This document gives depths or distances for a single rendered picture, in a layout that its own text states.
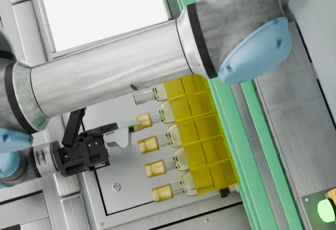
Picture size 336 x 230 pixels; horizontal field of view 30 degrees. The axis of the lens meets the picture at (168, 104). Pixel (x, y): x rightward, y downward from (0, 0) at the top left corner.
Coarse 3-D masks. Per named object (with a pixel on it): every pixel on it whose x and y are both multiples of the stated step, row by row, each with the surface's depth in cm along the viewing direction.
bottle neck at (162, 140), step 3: (159, 135) 147; (162, 135) 146; (165, 135) 146; (156, 138) 146; (159, 138) 146; (162, 138) 146; (165, 138) 146; (159, 141) 146; (162, 141) 146; (165, 141) 146; (159, 144) 146; (162, 144) 146; (165, 144) 146; (168, 144) 146; (159, 147) 146
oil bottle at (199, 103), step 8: (208, 88) 147; (184, 96) 147; (192, 96) 147; (200, 96) 147; (208, 96) 147; (168, 104) 146; (176, 104) 146; (184, 104) 146; (192, 104) 146; (200, 104) 146; (208, 104) 146; (160, 112) 147; (168, 112) 146; (176, 112) 146; (184, 112) 146; (192, 112) 146; (200, 112) 146; (208, 112) 147; (168, 120) 146; (176, 120) 146
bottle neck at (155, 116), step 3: (156, 111) 148; (150, 114) 147; (153, 114) 147; (156, 114) 147; (159, 114) 147; (150, 117) 147; (153, 117) 147; (156, 117) 147; (159, 117) 147; (153, 120) 147; (156, 120) 147; (159, 120) 148; (153, 123) 148
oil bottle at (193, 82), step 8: (176, 80) 148; (184, 80) 148; (192, 80) 148; (200, 80) 148; (152, 88) 150; (160, 88) 148; (168, 88) 148; (176, 88) 148; (184, 88) 148; (192, 88) 148; (200, 88) 148; (160, 96) 148; (168, 96) 147; (176, 96) 148
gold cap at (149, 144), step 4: (152, 136) 147; (140, 140) 146; (144, 140) 146; (148, 140) 146; (152, 140) 146; (156, 140) 145; (140, 144) 145; (144, 144) 145; (148, 144) 145; (152, 144) 145; (156, 144) 145; (140, 148) 145; (144, 148) 145; (148, 148) 146; (152, 148) 146; (156, 148) 146; (144, 152) 146
